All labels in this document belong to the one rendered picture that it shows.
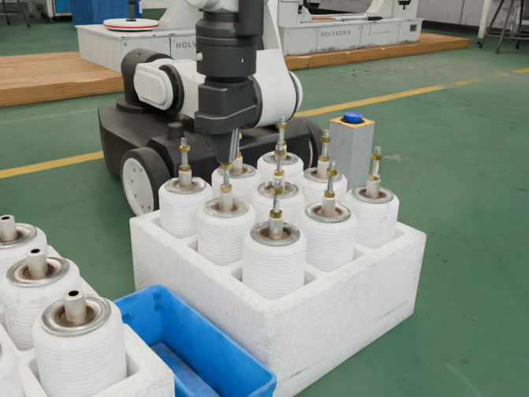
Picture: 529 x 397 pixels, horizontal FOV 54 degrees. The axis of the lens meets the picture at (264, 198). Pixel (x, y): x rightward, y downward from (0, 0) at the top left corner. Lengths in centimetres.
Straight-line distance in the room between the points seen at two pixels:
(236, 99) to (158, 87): 78
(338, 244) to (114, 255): 59
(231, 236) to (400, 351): 37
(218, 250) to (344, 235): 20
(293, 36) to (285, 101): 231
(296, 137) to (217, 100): 77
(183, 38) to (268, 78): 184
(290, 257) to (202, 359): 23
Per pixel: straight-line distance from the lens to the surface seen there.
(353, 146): 113
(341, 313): 86
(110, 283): 115
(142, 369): 66
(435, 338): 104
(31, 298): 70
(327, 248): 84
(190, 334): 87
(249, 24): 73
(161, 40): 300
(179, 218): 92
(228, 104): 76
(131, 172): 137
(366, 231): 92
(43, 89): 270
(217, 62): 75
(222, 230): 83
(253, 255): 76
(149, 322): 94
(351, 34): 398
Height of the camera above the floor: 62
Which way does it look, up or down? 24 degrees down
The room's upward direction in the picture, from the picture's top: 2 degrees clockwise
